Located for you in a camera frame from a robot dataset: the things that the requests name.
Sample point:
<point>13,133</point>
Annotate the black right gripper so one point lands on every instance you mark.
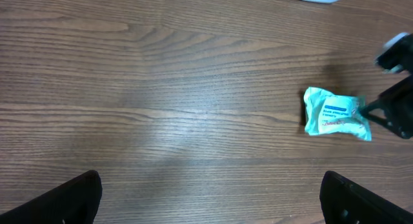
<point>396,103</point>

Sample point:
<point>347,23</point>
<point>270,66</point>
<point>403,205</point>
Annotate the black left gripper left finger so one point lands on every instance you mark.
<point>76,201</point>

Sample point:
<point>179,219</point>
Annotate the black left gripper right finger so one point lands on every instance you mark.
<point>345,202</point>

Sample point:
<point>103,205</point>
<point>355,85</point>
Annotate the mint green wipes pack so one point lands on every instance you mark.
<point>327,113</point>

